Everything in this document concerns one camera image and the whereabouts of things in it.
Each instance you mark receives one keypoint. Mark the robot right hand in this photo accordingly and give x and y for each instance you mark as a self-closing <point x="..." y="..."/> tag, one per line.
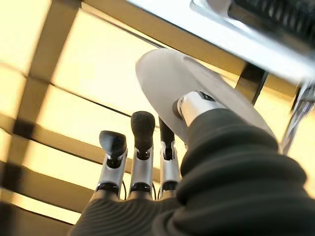
<point x="233" y="184"/>

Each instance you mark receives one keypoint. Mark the large cream plate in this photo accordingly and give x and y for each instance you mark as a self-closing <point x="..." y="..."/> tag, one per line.
<point x="167" y="78"/>

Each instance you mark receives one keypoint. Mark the chrome pull-down faucet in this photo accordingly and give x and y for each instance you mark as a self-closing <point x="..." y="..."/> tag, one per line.
<point x="299" y="110"/>

